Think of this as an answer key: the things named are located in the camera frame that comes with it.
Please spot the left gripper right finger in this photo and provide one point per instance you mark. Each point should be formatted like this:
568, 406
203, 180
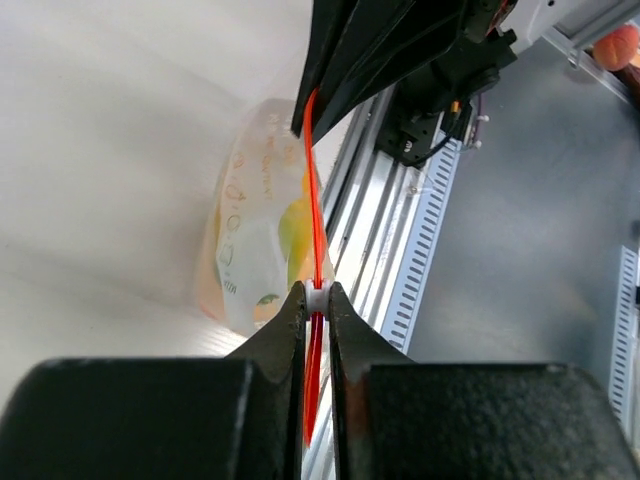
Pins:
395, 418

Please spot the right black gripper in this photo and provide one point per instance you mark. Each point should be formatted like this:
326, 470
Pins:
359, 48

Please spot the clear orange zip top bag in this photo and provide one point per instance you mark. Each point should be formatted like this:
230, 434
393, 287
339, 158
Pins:
241, 259

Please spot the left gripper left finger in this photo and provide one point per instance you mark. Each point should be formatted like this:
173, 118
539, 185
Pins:
234, 417

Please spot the orange peach in background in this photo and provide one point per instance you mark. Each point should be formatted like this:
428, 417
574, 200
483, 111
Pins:
618, 49

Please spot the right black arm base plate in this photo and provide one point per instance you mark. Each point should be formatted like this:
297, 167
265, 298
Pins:
411, 135

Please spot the aluminium mounting rail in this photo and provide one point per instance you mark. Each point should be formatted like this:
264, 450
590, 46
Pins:
366, 203

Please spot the orange fruit with leaf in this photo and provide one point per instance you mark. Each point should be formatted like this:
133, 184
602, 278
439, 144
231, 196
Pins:
267, 307

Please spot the white slotted cable duct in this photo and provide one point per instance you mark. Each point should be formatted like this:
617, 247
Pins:
429, 193

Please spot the yellow green mango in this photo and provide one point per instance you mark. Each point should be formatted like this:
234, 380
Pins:
295, 232

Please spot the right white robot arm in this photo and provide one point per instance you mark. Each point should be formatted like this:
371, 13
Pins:
582, 22

